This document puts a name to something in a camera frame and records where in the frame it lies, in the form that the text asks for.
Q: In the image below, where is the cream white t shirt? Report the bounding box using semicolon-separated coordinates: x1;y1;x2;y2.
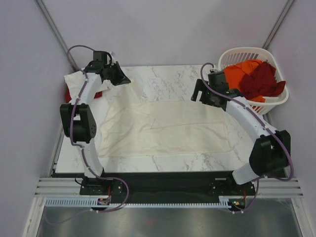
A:
97;84;231;158

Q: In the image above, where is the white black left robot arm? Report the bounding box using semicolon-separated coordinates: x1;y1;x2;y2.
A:
60;61;131;194

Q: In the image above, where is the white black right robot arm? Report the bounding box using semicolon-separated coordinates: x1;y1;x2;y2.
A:
191;79;294;195

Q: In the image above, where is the folded white t shirt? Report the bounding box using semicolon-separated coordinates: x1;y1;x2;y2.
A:
64;71;111;92

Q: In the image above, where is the orange t shirt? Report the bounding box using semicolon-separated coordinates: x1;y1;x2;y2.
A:
224;59;265;103

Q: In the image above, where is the folded red t shirt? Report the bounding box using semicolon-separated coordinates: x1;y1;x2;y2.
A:
65;85;103;103

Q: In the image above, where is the white plastic laundry basket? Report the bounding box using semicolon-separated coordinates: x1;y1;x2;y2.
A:
218;47;289;115

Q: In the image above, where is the dark red t shirt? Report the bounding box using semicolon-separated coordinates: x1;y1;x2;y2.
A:
239;60;286;102

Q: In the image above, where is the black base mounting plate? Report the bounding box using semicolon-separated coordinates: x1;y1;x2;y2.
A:
79;170;257;204

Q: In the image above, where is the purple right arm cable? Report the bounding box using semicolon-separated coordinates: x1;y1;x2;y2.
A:
199;63;294;215

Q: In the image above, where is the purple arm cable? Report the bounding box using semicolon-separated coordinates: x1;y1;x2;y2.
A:
66;44;131;213
199;63;294;215

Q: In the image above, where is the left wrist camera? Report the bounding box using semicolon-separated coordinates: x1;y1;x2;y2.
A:
93;50;116;66

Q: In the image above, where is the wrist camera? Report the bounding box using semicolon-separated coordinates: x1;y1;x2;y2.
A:
93;50;116;66
208;71;229;92

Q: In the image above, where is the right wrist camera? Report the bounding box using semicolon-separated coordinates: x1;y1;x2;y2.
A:
208;71;229;92

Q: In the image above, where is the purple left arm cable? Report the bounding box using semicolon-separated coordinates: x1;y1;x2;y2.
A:
66;44;131;213

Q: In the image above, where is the left corner metal post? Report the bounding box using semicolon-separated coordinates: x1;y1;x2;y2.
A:
34;0;76;72

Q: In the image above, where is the corner metal post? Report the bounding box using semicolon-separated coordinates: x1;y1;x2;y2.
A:
34;0;76;72
262;0;296;50

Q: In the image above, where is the right corner metal post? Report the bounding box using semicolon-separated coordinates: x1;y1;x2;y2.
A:
262;0;296;50

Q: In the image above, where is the aluminium frame rail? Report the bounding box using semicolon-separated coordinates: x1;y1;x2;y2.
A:
35;178;303;198

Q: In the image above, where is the white slotted cable duct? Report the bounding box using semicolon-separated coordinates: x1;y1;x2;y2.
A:
45;195;250;207

